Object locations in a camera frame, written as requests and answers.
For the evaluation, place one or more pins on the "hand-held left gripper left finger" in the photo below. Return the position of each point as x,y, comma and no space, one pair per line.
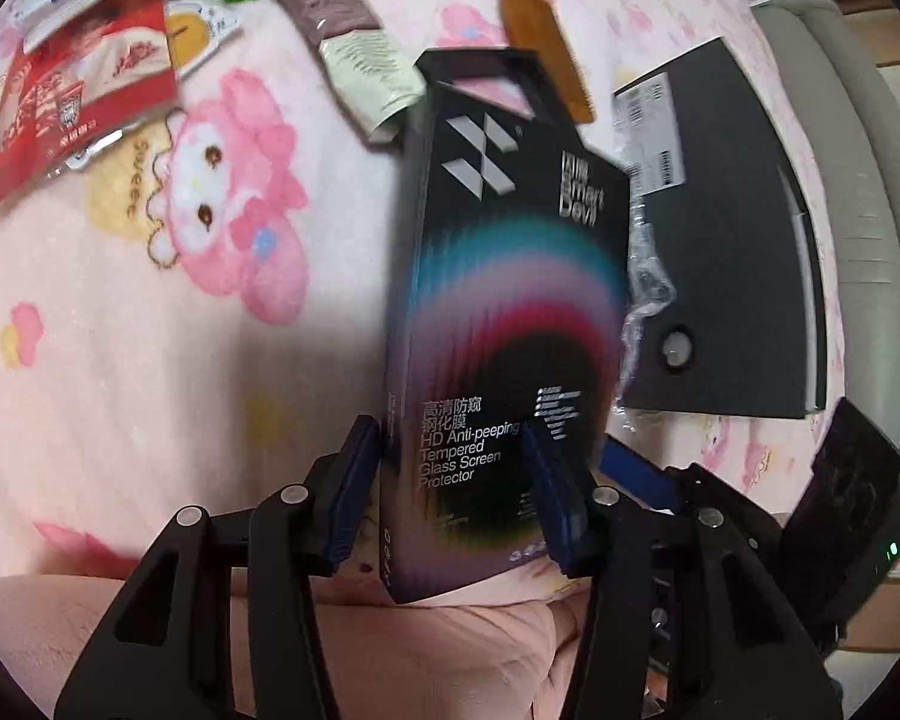
349,495

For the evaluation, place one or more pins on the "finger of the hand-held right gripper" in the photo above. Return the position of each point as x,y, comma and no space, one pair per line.
634,469

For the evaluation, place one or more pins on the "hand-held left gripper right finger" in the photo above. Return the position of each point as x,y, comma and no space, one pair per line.
551,502

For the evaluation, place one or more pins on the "black screen protector box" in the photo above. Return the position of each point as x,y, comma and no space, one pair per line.
495,300

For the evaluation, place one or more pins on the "large black box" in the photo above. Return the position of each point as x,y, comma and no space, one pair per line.
727,240

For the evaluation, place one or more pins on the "red printed packet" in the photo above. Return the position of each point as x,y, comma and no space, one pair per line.
82,90

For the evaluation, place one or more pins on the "plain pink cloth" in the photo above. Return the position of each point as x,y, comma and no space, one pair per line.
435,652

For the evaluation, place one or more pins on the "pink printed blanket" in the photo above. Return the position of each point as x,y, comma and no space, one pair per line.
195,352

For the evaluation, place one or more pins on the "wooden comb with tassel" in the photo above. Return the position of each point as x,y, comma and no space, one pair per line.
540,37

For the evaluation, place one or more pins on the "hand cream tube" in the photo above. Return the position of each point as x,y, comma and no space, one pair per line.
345,37

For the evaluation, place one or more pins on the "cartoon sticker packet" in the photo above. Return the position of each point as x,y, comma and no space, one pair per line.
195,30

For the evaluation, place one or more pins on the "grey padded bed frame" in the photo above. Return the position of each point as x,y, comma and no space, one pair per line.
870,202

